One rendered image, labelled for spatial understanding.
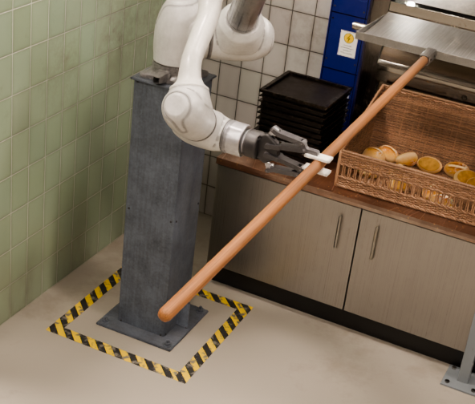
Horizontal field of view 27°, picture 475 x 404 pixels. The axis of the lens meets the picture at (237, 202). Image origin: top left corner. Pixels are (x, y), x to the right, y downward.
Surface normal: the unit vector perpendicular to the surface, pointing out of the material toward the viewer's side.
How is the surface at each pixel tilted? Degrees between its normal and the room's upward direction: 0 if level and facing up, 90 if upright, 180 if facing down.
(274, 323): 0
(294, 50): 90
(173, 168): 90
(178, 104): 65
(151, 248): 90
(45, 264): 90
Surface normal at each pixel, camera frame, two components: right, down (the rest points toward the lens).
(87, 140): 0.89, 0.29
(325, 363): 0.11, -0.88
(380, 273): -0.44, 0.37
